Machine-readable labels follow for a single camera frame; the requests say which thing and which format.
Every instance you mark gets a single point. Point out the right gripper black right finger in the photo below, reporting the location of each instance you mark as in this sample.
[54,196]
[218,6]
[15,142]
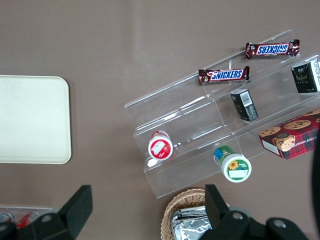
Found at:
[217,212]

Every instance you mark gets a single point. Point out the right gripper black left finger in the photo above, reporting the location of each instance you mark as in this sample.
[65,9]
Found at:
[77,207]

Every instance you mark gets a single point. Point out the light tan wicker basket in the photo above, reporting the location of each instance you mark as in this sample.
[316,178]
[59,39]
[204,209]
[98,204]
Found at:
[185,198]

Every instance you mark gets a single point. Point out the cream rectangular tray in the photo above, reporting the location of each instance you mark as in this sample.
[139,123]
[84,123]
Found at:
[32,120]

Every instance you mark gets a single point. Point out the silver foil pack stack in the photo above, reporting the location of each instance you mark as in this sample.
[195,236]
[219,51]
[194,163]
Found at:
[190,225]

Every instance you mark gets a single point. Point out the clear acrylic bottle rack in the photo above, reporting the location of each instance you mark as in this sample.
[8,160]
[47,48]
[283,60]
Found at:
[37,208]

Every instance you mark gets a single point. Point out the green lid yogurt cup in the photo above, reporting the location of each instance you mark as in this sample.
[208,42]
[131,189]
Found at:
[235,168]

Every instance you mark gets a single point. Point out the red lid yogurt cup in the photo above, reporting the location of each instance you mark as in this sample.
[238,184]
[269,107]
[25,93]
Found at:
[160,148]

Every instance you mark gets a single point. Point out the clear acrylic stepped stand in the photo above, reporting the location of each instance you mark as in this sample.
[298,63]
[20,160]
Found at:
[190,120]

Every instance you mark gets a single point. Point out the red tartan cookie box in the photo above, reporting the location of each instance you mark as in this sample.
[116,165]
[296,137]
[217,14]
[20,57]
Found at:
[292,137]

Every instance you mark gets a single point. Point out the small black tea box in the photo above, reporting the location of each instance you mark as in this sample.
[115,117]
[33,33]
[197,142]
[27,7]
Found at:
[245,106]
[306,77]

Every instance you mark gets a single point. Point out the brown snickers bar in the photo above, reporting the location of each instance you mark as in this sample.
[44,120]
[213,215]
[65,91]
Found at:
[272,49]
[225,75]

